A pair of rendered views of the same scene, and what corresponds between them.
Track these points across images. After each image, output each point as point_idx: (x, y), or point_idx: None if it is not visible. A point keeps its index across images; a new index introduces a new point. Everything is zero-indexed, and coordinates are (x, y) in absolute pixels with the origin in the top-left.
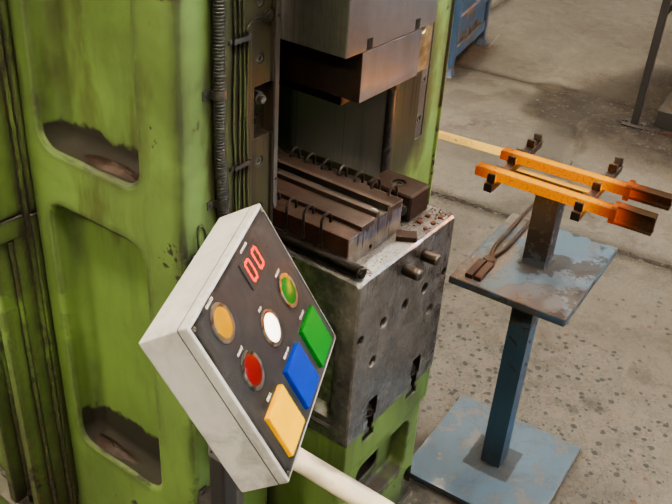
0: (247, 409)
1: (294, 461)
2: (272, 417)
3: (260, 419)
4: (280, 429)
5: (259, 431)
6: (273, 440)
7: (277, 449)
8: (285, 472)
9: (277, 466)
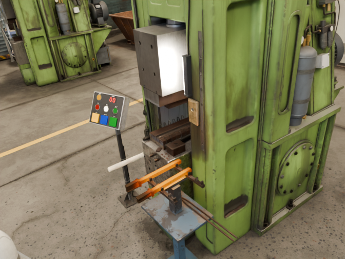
0: (92, 108)
1: (92, 123)
2: (93, 113)
3: (92, 111)
4: (92, 116)
5: (91, 112)
6: (91, 116)
7: (91, 117)
8: (89, 121)
9: (89, 118)
